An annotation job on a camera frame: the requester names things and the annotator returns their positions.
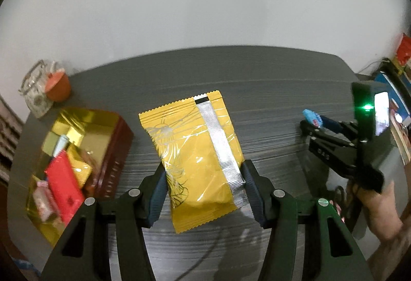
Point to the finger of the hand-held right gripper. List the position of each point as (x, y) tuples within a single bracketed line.
[(318, 133), (334, 124)]

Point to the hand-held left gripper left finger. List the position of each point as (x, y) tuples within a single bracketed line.
[(157, 200)]

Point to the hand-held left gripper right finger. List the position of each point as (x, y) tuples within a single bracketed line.
[(253, 197)]

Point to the blue candy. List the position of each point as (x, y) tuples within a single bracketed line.
[(311, 116)]

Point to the yellow flower print snack packet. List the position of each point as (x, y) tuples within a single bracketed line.
[(192, 152), (78, 168)]

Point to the red tin box gold inside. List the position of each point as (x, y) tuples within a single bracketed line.
[(110, 152)]

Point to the clear orange snack packet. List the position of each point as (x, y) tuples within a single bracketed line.
[(90, 159)]

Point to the red snack packet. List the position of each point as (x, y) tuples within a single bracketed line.
[(62, 191)]

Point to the light blue snack packet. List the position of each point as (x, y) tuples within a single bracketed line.
[(59, 146)]

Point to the pink patterned snack packet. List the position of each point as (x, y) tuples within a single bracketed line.
[(43, 200)]

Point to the person's right forearm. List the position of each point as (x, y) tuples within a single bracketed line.
[(395, 255)]

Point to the person's right hand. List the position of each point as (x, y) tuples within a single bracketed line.
[(382, 207)]

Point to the blue printed box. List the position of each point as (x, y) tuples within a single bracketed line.
[(398, 88)]

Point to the printed book stack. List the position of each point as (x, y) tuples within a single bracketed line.
[(403, 146)]

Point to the red printed packaging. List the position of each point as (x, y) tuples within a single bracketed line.
[(404, 51)]

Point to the orange lidded tea cup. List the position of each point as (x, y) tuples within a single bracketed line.
[(59, 88)]

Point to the floral ceramic teapot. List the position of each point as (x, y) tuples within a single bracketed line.
[(35, 97)]

